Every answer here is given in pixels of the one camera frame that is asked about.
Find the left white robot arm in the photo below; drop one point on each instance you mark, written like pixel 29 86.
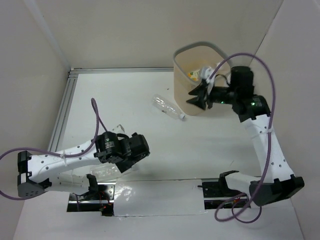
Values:
pixel 38 174

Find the clear bottle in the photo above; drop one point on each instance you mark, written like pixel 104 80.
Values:
pixel 105 172
pixel 167 107

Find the square bottle orange label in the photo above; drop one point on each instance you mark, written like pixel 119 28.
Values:
pixel 194 75

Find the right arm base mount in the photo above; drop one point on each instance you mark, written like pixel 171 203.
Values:
pixel 213 197

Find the beige plastic waste bin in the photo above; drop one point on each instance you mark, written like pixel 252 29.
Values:
pixel 190 58

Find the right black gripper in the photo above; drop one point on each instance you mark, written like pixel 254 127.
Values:
pixel 201 91

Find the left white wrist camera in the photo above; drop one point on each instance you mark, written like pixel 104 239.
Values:
pixel 119 129

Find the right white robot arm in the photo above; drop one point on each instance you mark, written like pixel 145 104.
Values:
pixel 277 182

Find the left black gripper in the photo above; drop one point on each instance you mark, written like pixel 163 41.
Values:
pixel 128 165

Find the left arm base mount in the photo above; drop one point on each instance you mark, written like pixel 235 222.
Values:
pixel 101 202

